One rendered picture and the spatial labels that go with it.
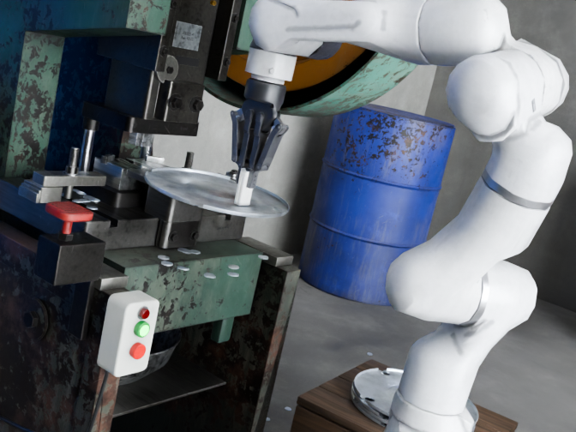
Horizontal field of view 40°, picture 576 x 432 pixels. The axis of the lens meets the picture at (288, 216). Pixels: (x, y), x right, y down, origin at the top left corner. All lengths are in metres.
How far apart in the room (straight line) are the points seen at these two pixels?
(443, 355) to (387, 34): 0.50
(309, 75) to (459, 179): 3.17
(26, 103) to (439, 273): 0.96
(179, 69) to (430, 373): 0.79
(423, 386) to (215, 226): 0.66
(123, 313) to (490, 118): 0.67
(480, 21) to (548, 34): 3.62
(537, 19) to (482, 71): 3.74
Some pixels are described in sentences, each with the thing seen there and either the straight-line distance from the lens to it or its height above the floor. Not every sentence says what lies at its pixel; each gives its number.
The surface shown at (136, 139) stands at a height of 0.84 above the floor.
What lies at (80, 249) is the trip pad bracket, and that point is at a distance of 1.37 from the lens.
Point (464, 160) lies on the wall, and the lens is 4.94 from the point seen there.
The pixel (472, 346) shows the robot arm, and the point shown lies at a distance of 1.30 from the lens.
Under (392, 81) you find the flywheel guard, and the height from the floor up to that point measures 1.06.
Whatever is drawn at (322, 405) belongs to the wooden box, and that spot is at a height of 0.35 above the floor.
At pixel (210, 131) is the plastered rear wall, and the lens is 3.58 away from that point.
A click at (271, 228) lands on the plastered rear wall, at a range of 4.10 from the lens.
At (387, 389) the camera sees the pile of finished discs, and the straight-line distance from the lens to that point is 1.91.
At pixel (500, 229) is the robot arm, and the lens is 1.19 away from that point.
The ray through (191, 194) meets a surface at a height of 0.78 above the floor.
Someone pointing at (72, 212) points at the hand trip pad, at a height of 0.76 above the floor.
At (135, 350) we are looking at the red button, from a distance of 1.40.
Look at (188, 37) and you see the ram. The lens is 1.65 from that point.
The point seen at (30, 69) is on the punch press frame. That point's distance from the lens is 1.75.
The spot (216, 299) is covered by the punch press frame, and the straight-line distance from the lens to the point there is 1.69.
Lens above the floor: 1.10
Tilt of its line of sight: 12 degrees down
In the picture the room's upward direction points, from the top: 13 degrees clockwise
